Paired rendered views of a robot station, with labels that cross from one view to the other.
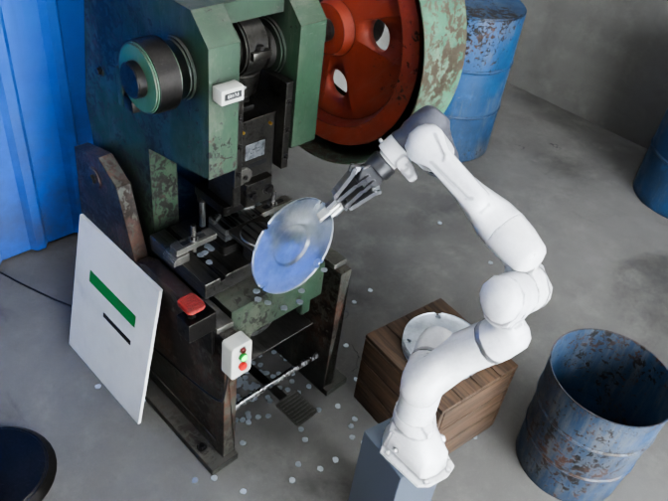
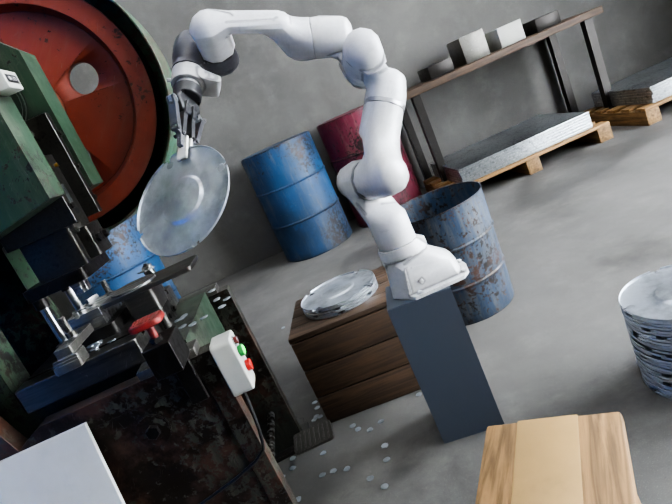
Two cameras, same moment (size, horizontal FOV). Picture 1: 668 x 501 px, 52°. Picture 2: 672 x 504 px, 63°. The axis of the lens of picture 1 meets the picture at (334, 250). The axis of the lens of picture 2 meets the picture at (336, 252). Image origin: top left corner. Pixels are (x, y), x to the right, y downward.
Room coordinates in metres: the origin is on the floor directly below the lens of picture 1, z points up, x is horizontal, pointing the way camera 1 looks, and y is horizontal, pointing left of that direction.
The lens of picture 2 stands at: (0.26, 0.79, 1.00)
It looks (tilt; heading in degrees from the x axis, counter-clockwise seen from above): 14 degrees down; 318
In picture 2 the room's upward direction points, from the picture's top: 24 degrees counter-clockwise
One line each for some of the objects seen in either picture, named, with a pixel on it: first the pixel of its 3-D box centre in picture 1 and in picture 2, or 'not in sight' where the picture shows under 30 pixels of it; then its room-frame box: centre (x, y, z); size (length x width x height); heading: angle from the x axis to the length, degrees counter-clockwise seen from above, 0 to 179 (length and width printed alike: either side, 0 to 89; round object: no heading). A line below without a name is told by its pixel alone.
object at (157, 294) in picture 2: (268, 257); (161, 299); (1.64, 0.20, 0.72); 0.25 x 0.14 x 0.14; 49
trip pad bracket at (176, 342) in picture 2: (197, 334); (178, 372); (1.37, 0.36, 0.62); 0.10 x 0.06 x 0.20; 139
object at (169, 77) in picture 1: (156, 77); not in sight; (1.58, 0.51, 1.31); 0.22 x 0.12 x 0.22; 49
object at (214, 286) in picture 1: (234, 240); (109, 339); (1.75, 0.33, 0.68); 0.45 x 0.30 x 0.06; 139
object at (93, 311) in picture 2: (236, 221); (95, 312); (1.75, 0.33, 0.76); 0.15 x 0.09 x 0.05; 139
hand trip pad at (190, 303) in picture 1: (191, 311); (153, 334); (1.35, 0.37, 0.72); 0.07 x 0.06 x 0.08; 49
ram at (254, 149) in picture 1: (245, 151); (52, 211); (1.73, 0.30, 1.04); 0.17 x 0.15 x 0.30; 49
